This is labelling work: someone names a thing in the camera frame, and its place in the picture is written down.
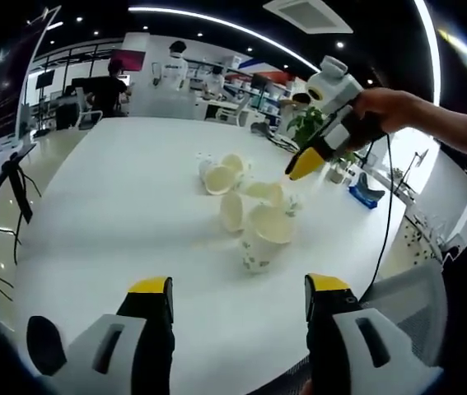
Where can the person's right hand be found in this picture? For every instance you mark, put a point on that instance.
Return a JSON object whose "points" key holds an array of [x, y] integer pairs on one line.
{"points": [[389, 109]]}

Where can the white counter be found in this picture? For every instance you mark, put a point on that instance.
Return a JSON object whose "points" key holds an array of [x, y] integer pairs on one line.
{"points": [[212, 108]]}

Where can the ceiling air vent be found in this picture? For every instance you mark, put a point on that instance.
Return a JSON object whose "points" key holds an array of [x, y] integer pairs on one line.
{"points": [[307, 14]]}

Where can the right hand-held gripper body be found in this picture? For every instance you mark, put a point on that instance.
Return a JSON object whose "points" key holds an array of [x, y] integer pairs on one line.
{"points": [[336, 90]]}

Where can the dark grey curved holder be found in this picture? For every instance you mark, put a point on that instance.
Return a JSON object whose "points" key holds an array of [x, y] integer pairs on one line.
{"points": [[367, 185]]}

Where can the black chair armrest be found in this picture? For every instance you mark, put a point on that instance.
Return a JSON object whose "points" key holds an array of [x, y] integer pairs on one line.
{"points": [[45, 345]]}

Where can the pink display screen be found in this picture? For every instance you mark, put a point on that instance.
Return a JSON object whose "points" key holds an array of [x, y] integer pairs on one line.
{"points": [[128, 59]]}

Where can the black office chair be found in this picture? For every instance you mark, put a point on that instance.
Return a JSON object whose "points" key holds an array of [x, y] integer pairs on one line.
{"points": [[66, 115]]}

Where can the grey low partition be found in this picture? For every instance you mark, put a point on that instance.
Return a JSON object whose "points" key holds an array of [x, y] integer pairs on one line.
{"points": [[163, 105]]}

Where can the grey mesh office chair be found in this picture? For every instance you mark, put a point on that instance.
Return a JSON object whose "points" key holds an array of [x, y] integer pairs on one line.
{"points": [[418, 312]]}

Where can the black monitor on stand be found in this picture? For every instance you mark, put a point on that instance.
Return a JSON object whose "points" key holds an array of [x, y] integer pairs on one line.
{"points": [[45, 78]]}

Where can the cluster of paper cups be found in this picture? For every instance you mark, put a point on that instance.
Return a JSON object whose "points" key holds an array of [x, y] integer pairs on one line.
{"points": [[266, 230]]}

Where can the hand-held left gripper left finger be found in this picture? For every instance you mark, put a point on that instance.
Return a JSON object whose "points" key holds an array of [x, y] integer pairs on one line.
{"points": [[146, 341]]}

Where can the linear ceiling light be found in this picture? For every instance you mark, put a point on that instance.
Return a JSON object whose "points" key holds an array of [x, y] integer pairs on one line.
{"points": [[225, 22], [434, 61]]}

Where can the white table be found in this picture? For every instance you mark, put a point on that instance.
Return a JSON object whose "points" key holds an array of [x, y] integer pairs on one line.
{"points": [[134, 230]]}

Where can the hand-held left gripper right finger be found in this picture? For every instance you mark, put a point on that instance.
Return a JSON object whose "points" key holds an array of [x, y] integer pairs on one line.
{"points": [[332, 341]]}

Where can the white storage shelf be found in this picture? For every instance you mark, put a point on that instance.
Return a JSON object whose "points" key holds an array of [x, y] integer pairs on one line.
{"points": [[266, 98]]}

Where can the green potted plant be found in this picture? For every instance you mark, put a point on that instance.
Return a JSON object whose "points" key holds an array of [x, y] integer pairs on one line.
{"points": [[305, 123]]}

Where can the white office chair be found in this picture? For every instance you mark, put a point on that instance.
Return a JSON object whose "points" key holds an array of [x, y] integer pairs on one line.
{"points": [[237, 111]]}

